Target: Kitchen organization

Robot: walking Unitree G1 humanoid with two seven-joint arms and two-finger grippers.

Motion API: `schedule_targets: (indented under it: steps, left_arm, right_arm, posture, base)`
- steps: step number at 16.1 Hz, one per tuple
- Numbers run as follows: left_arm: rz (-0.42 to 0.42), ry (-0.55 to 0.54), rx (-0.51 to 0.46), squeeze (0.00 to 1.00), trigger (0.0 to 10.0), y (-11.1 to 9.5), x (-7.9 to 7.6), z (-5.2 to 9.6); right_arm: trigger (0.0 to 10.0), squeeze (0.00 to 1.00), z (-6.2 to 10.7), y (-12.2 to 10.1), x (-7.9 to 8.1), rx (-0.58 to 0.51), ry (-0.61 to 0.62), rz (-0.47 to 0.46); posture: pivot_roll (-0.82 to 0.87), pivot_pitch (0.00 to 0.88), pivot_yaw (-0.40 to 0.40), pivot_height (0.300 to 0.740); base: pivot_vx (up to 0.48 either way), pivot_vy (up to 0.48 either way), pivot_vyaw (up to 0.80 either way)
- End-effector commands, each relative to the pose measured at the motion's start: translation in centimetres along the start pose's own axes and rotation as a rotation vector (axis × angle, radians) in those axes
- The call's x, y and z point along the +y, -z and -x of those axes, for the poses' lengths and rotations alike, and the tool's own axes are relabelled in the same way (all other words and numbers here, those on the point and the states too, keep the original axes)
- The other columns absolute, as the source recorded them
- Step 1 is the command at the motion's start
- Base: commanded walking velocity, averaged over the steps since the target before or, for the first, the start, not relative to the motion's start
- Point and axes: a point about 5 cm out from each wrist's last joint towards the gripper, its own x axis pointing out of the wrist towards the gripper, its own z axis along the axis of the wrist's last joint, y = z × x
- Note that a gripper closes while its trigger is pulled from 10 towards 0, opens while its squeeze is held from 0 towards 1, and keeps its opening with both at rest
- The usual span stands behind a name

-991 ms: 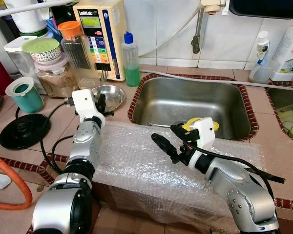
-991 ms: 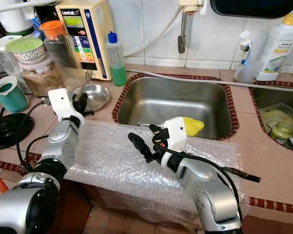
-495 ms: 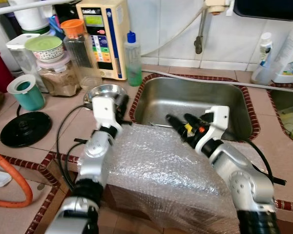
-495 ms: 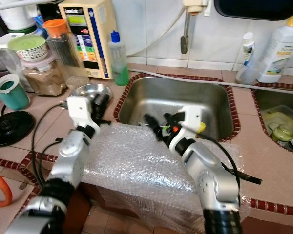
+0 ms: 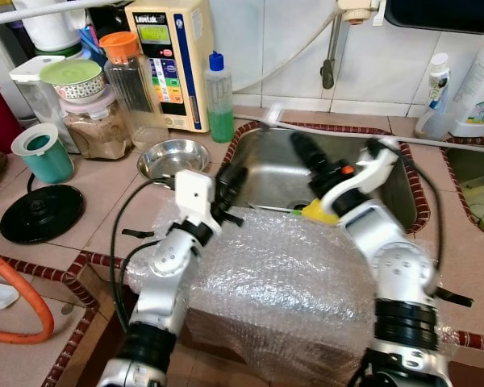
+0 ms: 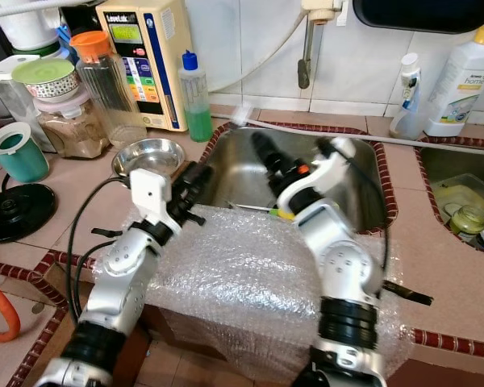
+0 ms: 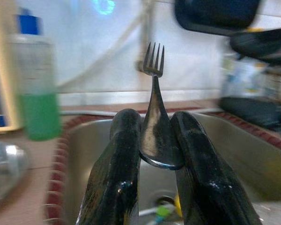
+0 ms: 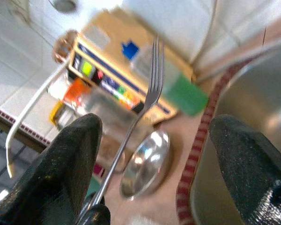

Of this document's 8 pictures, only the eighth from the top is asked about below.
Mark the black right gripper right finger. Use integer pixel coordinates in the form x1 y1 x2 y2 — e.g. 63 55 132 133
209 114 281 225

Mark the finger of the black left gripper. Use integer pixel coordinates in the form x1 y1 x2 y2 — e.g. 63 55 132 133
78 203 111 225

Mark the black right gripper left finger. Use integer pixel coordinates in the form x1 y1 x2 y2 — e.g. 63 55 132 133
0 113 103 225

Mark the silver metal fork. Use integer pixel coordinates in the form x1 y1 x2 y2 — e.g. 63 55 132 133
91 35 164 207

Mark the beige kitchen appliance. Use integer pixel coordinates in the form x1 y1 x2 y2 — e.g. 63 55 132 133
52 9 195 125

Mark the teal cup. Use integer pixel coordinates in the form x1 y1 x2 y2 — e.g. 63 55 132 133
84 178 106 207

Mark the magenta plastic container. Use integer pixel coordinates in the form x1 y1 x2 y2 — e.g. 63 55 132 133
93 164 106 176

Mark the yellow packet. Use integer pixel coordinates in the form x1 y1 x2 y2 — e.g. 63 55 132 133
50 100 64 125

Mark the shiny steel bowl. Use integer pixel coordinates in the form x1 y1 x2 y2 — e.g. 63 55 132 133
119 130 171 200

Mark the stainless steel sink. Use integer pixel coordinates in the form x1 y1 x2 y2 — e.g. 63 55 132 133
189 42 281 225

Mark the orange packet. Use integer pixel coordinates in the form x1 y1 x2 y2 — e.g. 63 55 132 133
62 78 92 111

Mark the clear plastic jar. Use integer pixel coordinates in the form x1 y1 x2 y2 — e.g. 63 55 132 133
81 89 141 141

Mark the green dish soap bottle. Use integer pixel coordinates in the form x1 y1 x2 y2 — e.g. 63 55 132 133
120 39 210 117

